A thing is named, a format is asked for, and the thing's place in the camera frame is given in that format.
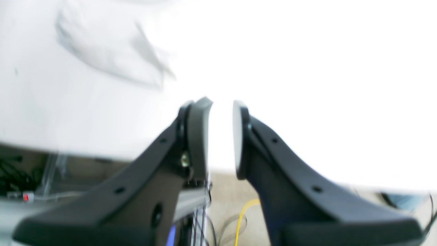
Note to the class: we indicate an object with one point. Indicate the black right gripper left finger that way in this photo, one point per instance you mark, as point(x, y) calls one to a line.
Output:
point(138, 206)

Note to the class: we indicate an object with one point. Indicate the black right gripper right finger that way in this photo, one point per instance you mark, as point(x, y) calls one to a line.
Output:
point(303, 208)

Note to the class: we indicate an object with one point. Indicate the white t-shirt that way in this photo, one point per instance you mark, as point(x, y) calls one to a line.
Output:
point(113, 42)

